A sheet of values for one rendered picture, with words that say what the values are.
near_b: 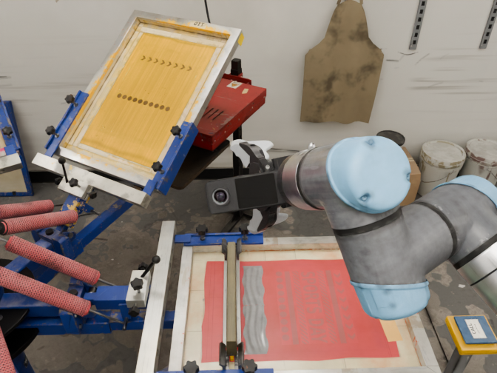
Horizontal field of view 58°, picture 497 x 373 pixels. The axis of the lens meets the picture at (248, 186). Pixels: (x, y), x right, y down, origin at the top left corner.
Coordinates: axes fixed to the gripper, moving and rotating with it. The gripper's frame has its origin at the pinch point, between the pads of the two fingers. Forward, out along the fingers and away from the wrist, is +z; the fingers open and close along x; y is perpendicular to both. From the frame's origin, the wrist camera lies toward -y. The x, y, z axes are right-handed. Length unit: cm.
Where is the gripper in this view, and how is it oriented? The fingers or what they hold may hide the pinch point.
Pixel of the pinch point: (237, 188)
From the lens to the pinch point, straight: 74.8
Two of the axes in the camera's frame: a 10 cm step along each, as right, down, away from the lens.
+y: 9.1, -2.1, 3.6
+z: -3.6, 0.3, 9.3
